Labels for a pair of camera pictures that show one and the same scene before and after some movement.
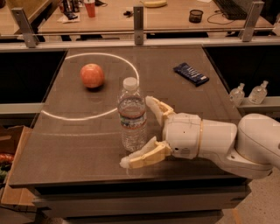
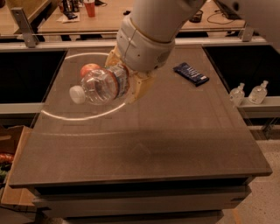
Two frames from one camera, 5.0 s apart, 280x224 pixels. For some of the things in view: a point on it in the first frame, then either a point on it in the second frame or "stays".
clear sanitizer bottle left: x=237 y=94 stays
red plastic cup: x=90 y=6 stays
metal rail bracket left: x=24 y=26 stays
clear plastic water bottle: x=132 y=113 → x=101 y=86
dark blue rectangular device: x=191 y=73 stays
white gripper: x=183 y=135 → x=142 y=48
